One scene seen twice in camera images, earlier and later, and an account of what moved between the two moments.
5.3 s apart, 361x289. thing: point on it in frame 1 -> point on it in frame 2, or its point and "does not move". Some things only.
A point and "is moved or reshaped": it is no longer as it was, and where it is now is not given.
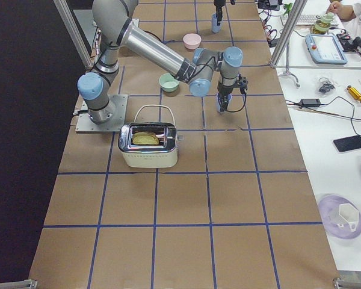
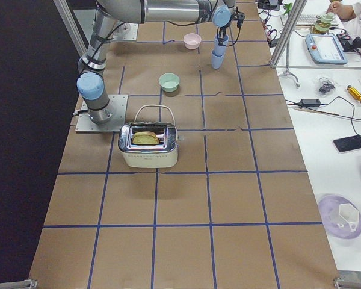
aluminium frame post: x=296 y=11 does not move
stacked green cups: x=321 y=26 does not move
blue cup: x=230 y=96 -> x=219 y=50
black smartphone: x=346 y=144 does not move
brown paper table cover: x=238 y=210 does not move
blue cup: x=215 y=28 is moved or reshaped
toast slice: x=142 y=138 does not move
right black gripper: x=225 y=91 -> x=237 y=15
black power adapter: x=310 y=102 does not move
